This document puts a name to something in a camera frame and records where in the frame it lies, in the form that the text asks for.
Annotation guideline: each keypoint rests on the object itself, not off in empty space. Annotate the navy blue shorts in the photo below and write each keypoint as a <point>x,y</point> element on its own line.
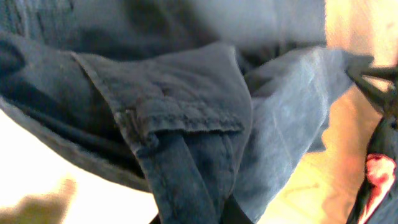
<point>208,105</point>

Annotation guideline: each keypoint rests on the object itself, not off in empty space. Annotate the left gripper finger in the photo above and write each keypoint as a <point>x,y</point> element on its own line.
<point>384,102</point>

